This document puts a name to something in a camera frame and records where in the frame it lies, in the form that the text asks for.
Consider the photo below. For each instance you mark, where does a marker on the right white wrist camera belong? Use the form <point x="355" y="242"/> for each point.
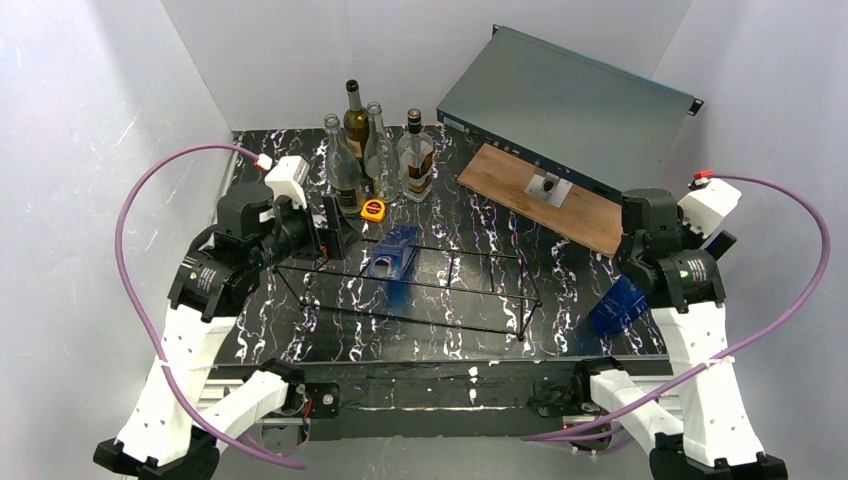
<point x="708" y="202"/>

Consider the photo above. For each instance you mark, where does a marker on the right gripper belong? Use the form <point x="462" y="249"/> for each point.
<point x="636" y="250"/>

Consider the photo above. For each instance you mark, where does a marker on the metal bracket on board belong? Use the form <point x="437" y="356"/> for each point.
<point x="548" y="187"/>

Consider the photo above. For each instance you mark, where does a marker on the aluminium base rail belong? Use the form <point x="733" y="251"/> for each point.
<point x="444" y="393"/>

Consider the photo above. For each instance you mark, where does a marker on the tall clear glass bottle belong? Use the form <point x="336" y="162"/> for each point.
<point x="381" y="159"/>

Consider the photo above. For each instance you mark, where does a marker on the grey rack server unit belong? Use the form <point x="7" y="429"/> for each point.
<point x="591" y="123"/>

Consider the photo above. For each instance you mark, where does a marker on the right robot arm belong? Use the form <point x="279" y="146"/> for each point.
<point x="662" y="252"/>

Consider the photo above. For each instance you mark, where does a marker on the square whisky bottle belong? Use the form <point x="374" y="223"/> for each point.
<point x="416" y="154"/>

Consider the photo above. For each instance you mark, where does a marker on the clear bottle with dark label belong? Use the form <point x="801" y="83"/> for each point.
<point x="343" y="169"/>

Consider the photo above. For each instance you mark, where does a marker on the wooden board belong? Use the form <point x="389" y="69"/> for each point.
<point x="584" y="217"/>

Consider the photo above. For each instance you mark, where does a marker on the dark green wine bottle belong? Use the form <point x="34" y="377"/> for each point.
<point x="357" y="127"/>

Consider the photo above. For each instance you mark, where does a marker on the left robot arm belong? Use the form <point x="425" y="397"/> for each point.
<point x="256" y="228"/>

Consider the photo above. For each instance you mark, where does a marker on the black wire wine rack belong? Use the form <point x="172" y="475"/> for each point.
<point x="486" y="292"/>

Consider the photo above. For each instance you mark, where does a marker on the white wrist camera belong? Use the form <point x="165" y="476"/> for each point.
<point x="708" y="202"/>
<point x="285" y="177"/>

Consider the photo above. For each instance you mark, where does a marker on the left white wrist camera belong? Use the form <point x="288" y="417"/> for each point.
<point x="285" y="177"/>

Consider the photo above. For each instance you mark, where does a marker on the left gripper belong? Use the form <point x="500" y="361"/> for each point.
<point x="315" y="232"/>

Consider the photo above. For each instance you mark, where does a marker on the yellow tape measure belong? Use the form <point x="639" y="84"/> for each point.
<point x="373" y="210"/>

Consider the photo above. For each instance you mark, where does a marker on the blue square bottle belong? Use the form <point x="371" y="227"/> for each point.
<point x="623" y="304"/>
<point x="393" y="261"/>

